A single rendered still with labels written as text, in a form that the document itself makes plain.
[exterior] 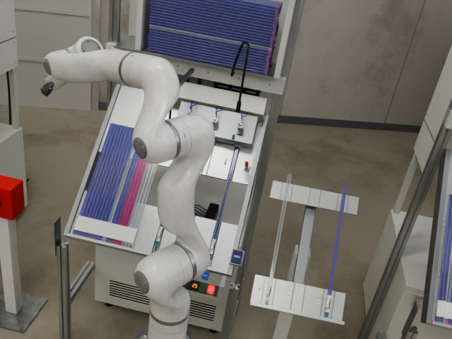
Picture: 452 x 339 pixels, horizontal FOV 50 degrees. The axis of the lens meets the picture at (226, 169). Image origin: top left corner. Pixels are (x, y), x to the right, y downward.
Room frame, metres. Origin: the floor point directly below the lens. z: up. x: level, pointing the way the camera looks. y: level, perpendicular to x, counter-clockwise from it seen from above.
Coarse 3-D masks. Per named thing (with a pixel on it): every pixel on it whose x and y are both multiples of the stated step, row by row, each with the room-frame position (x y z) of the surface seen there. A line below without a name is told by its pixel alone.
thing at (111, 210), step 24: (120, 144) 1.85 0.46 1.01; (96, 168) 1.76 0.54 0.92; (120, 168) 1.77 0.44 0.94; (144, 168) 1.78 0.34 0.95; (96, 192) 1.69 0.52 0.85; (120, 192) 1.69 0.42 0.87; (144, 192) 1.70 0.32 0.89; (96, 216) 1.61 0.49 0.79; (120, 216) 1.62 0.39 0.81; (120, 240) 1.54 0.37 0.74
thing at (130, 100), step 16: (128, 96) 2.04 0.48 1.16; (112, 112) 1.97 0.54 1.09; (128, 112) 1.98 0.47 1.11; (176, 112) 1.99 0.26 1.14; (256, 128) 1.95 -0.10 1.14; (224, 144) 1.89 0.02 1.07; (256, 144) 1.90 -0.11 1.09; (208, 160) 1.83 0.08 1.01; (224, 160) 1.83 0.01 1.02; (240, 160) 1.84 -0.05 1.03; (224, 176) 1.78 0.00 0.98; (240, 176) 1.78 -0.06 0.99
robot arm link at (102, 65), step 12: (48, 60) 1.30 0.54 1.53; (60, 60) 1.27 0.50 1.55; (72, 60) 1.27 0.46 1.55; (84, 60) 1.27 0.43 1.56; (96, 60) 1.27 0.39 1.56; (108, 60) 1.25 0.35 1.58; (120, 60) 1.21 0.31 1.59; (48, 72) 1.31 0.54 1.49; (60, 72) 1.27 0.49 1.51; (72, 72) 1.26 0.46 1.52; (84, 72) 1.26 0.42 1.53; (96, 72) 1.26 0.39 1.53; (108, 72) 1.23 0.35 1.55; (120, 72) 1.20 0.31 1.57
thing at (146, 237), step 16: (80, 208) 1.64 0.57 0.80; (144, 224) 1.61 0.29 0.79; (160, 224) 1.61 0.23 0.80; (208, 224) 1.62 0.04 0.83; (224, 224) 1.63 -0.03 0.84; (144, 240) 1.56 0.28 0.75; (160, 240) 1.56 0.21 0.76; (208, 240) 1.58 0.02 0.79; (224, 240) 1.58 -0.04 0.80; (224, 256) 1.53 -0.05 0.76
